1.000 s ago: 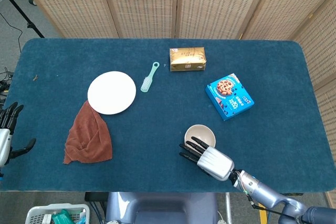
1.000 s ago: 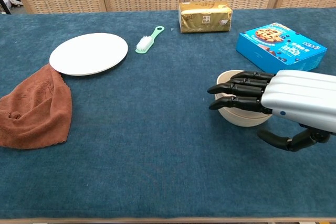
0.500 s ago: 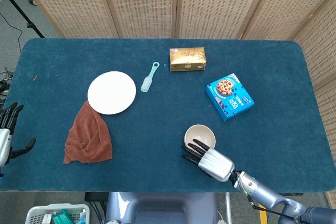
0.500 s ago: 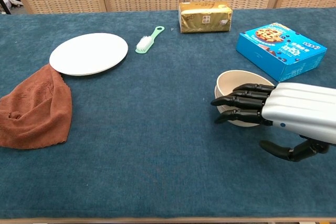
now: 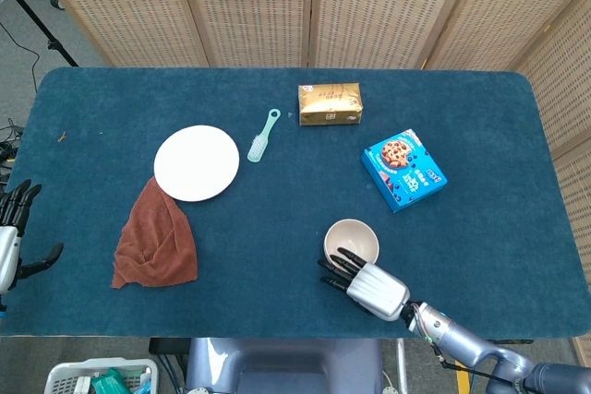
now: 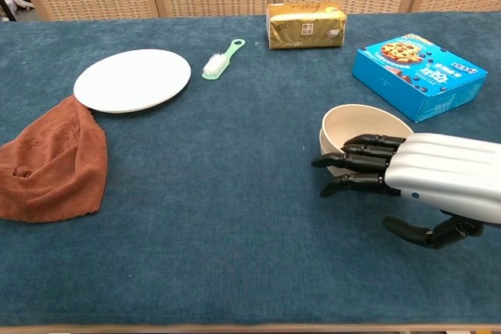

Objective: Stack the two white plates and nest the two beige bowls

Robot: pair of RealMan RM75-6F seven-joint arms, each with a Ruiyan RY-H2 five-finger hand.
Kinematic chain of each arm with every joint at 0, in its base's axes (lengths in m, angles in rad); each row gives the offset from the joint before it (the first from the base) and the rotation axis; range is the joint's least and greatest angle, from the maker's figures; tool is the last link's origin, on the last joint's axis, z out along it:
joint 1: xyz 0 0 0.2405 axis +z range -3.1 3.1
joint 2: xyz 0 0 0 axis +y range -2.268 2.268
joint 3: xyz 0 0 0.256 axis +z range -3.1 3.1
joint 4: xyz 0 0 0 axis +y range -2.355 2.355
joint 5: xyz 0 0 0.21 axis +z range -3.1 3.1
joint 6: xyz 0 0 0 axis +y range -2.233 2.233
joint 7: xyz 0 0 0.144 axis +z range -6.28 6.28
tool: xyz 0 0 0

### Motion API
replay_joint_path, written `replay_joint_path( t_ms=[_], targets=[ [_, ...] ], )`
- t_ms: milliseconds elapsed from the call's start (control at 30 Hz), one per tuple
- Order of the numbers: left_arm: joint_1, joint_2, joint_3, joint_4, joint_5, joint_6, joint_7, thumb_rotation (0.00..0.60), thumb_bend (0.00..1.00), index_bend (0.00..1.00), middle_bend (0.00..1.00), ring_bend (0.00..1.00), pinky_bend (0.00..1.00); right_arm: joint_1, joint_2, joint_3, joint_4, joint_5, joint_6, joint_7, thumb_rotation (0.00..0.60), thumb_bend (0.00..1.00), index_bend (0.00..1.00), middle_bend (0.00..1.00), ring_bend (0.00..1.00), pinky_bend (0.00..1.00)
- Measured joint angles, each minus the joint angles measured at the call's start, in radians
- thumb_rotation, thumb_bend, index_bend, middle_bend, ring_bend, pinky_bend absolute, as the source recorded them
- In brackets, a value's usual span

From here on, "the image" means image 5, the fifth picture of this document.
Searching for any black tripod stand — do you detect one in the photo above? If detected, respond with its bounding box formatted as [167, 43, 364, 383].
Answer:
[0, 0, 79, 67]

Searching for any brown terry cloth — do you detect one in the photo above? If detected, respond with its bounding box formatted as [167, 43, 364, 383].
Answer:
[111, 176, 199, 290]

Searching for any mint green scrub brush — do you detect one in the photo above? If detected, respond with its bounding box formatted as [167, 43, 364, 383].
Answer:
[247, 108, 282, 163]

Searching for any woven rattan folding screen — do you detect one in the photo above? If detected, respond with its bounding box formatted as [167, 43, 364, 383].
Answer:
[20, 0, 591, 284]

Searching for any white plastic basket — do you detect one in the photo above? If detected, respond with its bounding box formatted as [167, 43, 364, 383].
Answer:
[44, 356, 161, 394]

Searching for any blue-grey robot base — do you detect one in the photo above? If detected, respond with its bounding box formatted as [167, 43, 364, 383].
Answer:
[184, 337, 384, 394]

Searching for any gold tissue pack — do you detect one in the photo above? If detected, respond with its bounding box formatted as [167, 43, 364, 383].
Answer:
[297, 82, 365, 127]

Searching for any white metal table leg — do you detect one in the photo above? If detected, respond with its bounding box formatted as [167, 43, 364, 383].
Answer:
[395, 338, 410, 394]

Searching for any left black-fingered robot hand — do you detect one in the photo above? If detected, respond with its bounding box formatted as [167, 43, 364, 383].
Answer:
[0, 179, 65, 296]

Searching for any floor cable bundle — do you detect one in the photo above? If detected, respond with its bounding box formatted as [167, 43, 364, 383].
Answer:
[0, 117, 24, 192]

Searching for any right black-fingered robot hand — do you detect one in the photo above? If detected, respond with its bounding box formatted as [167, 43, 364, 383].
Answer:
[317, 246, 411, 322]

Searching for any dark teal table cover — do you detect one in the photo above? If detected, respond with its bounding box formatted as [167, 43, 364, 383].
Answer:
[0, 66, 591, 340]

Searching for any blue cookie box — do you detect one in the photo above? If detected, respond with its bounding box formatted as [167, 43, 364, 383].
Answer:
[360, 128, 449, 214]

